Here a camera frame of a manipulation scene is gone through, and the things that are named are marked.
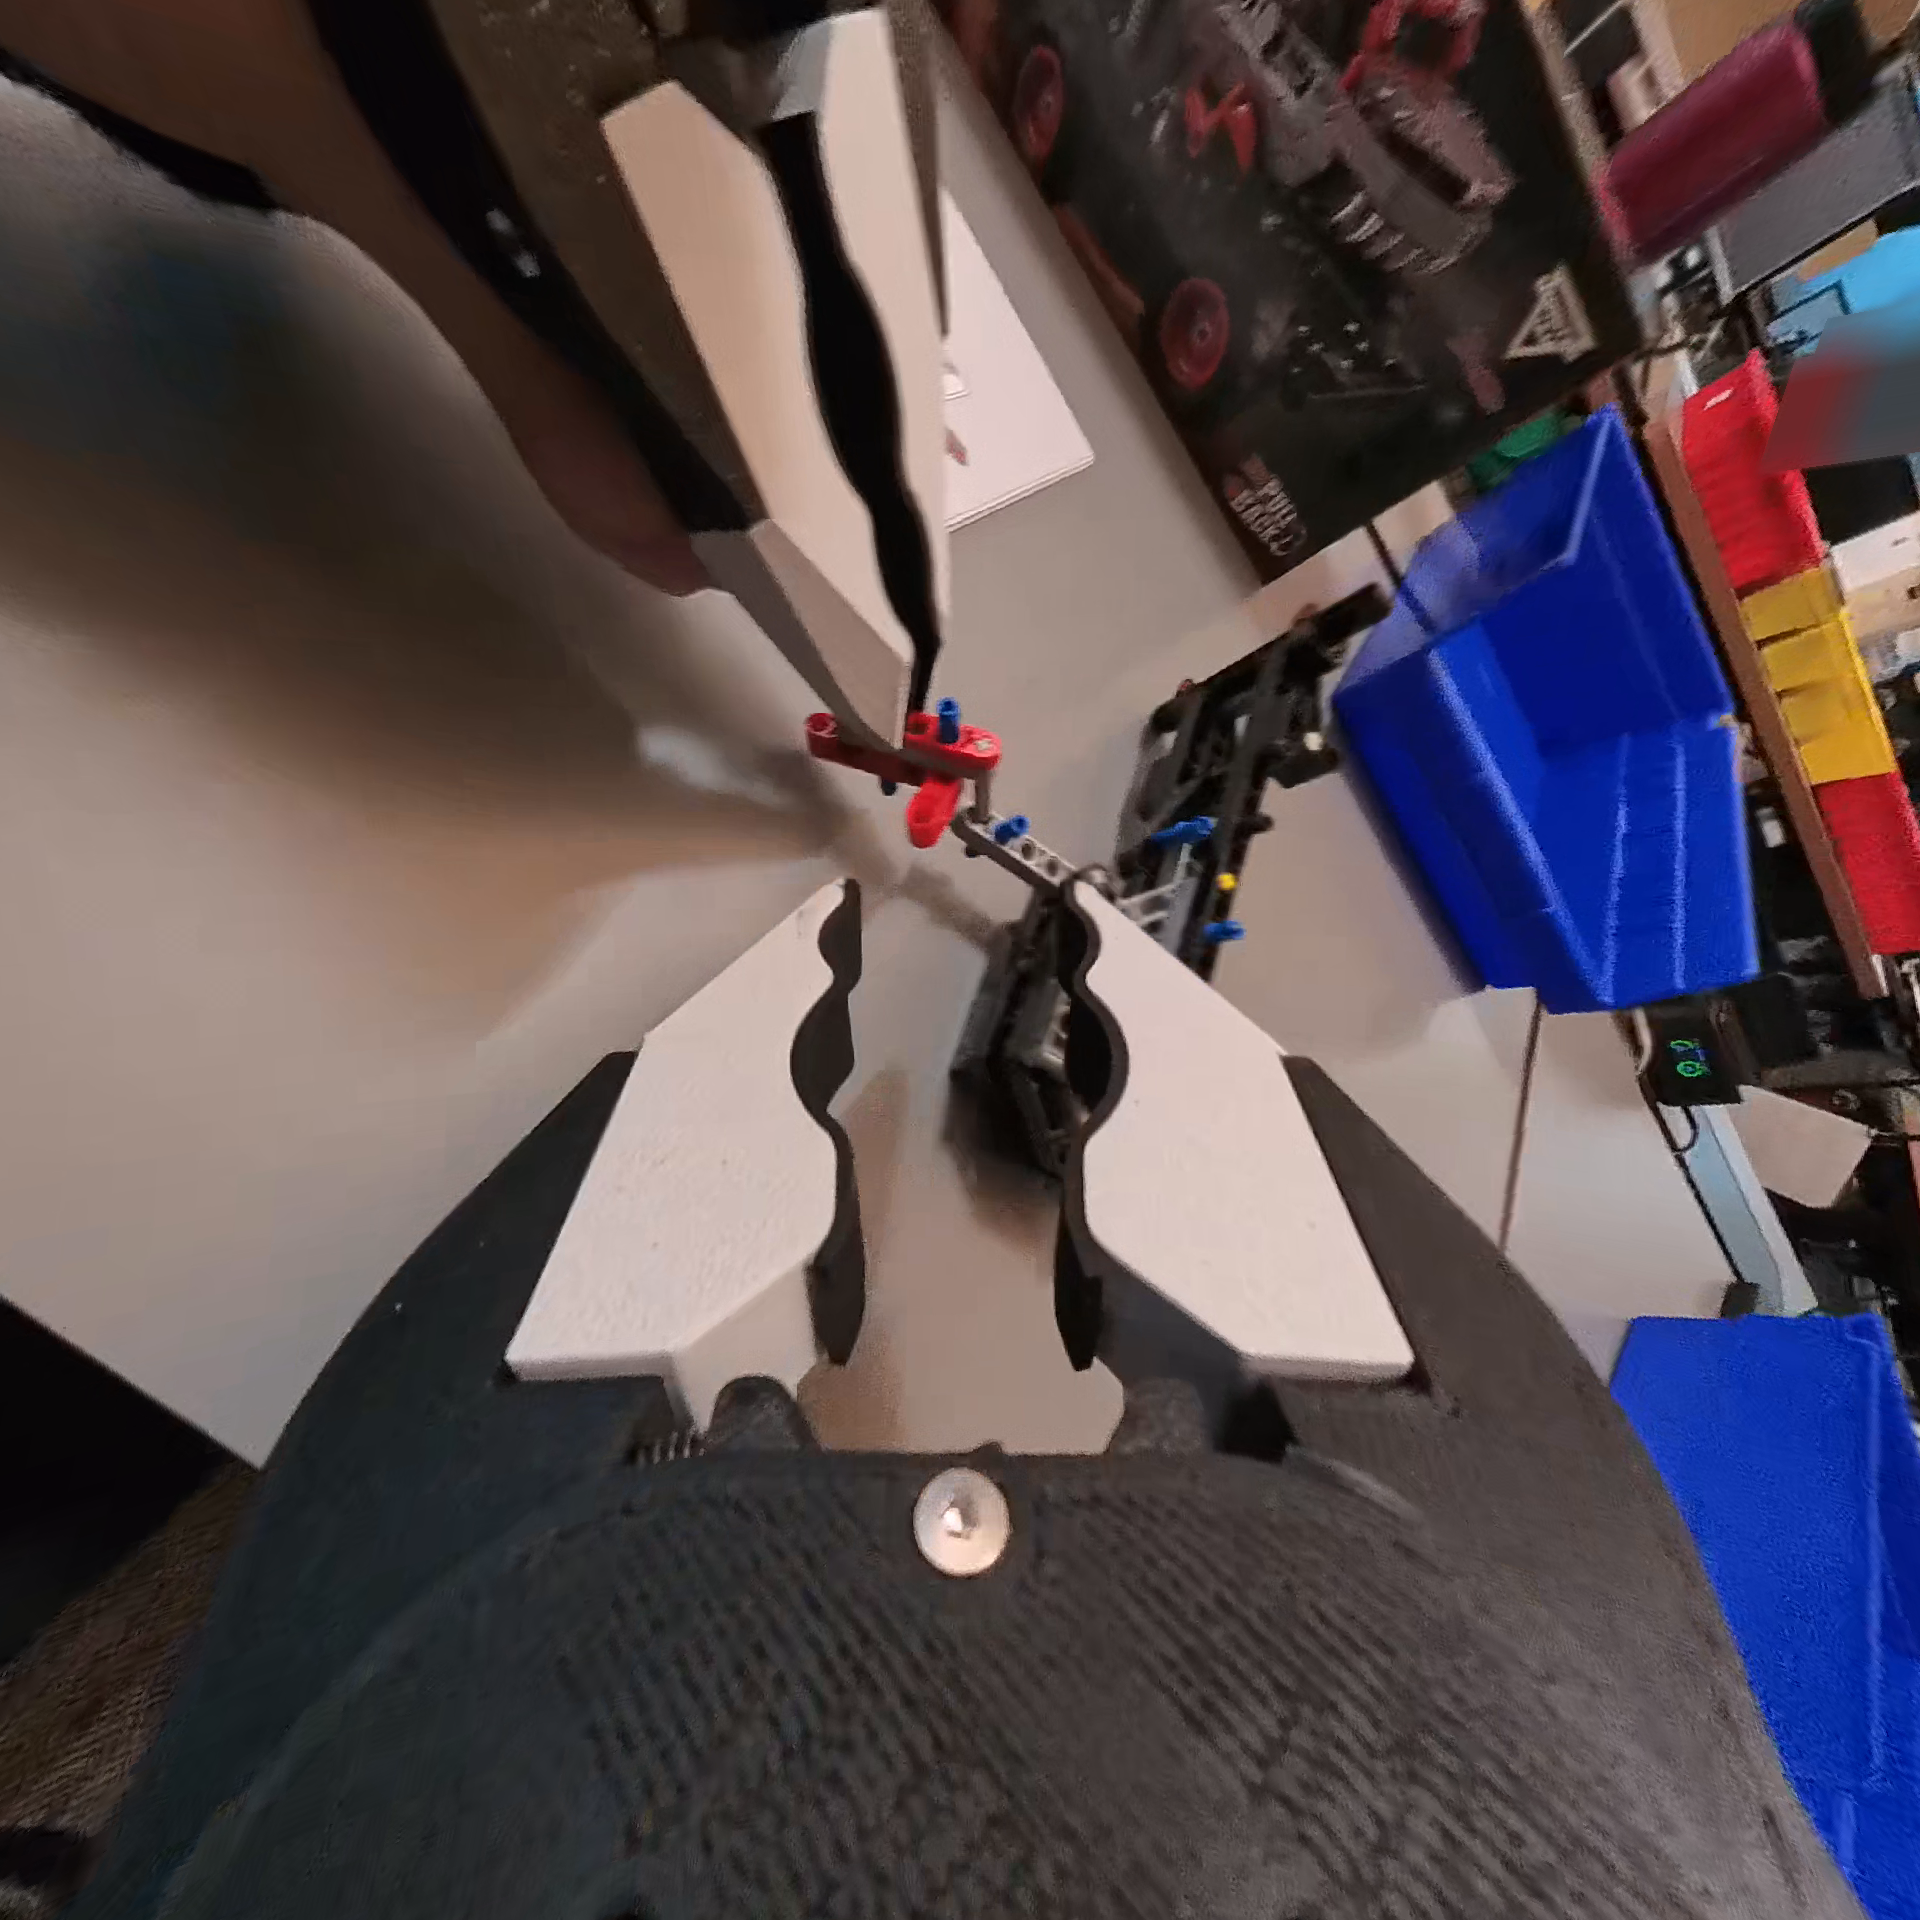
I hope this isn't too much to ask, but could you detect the black toy brick chassis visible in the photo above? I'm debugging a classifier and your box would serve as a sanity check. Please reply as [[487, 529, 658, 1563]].
[[949, 582, 1397, 1179]]

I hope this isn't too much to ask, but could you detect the person's left hand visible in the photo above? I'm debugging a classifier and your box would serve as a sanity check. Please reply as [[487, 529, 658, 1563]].
[[225, 88, 710, 597]]

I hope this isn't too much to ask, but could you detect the yellow plastic bin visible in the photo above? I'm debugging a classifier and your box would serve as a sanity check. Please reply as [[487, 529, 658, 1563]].
[[1738, 567, 1895, 789]]

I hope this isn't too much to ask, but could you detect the dark printed toy box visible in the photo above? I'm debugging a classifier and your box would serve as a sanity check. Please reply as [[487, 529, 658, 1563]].
[[982, 0, 1643, 585]]

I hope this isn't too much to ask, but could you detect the grey desk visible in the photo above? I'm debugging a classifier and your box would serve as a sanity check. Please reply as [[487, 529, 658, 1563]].
[[0, 0, 1809, 1464]]

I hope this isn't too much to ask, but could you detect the person's left forearm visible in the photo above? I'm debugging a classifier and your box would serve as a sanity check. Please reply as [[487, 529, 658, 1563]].
[[0, 0, 348, 207]]

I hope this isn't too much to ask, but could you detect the black charger with green lights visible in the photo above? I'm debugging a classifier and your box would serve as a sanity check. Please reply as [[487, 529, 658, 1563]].
[[1641, 997, 1764, 1107]]

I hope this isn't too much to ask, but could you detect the green plastic bin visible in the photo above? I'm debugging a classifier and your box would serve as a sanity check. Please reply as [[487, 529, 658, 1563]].
[[1462, 406, 1583, 488]]

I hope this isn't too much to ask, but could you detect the white instruction booklet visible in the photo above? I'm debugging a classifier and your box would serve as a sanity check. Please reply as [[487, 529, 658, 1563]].
[[938, 187, 1097, 534]]

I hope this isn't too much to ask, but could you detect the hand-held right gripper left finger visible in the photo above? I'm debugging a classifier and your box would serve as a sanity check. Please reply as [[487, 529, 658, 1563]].
[[502, 880, 873, 1390]]

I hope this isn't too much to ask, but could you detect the red toy brick assembly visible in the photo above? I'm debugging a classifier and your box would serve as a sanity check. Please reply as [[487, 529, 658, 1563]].
[[804, 697, 1003, 848]]

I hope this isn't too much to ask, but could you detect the red plastic bin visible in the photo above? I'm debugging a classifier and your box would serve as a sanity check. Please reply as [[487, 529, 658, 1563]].
[[1813, 767, 1920, 957], [1678, 350, 1828, 594]]

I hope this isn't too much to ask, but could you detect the blue plastic bin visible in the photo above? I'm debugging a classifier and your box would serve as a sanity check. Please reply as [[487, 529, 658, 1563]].
[[1332, 405, 1764, 1016], [1610, 1310, 1920, 1920]]

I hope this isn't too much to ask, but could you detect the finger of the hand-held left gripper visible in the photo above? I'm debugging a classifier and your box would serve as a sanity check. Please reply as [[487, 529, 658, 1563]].
[[773, 3, 957, 725], [599, 80, 923, 750]]

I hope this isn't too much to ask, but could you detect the black cable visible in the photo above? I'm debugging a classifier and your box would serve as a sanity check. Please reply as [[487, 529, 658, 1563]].
[[1650, 1106, 1761, 1310]]

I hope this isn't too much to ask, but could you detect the maroon container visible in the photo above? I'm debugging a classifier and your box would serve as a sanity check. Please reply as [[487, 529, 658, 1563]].
[[1597, 6, 1877, 264]]

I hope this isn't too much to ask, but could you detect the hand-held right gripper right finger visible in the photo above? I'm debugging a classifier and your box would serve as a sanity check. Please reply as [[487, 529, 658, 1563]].
[[1054, 881, 1420, 1384]]

